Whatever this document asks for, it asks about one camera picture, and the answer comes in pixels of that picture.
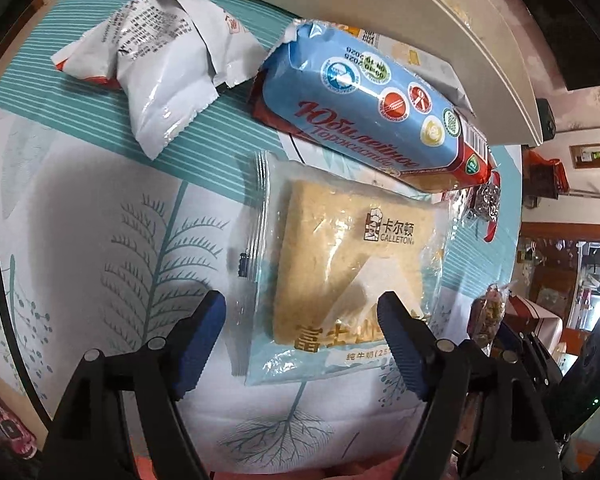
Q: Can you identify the clear cookie snack pack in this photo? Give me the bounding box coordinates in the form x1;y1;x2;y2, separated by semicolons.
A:
467;169;516;348

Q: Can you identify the Calleton bread clear pack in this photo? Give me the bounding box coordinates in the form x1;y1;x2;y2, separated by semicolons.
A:
246;152;458;386

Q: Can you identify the blue red biscuit pack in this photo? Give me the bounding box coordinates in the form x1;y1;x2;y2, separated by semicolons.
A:
251;20;493;193

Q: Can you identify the white silver snack packet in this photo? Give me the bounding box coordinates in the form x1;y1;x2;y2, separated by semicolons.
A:
52;0;266;159

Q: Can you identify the white plastic storage bin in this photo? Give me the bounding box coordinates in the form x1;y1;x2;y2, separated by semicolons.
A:
263;0;542;145

